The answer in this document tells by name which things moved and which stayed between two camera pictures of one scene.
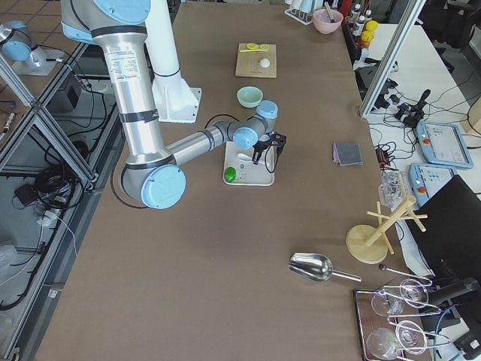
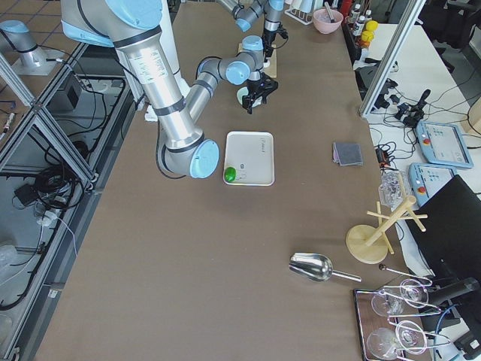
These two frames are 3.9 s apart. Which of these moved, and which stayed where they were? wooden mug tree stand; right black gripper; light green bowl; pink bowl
Moved: right black gripper
Stayed: wooden mug tree stand; pink bowl; light green bowl
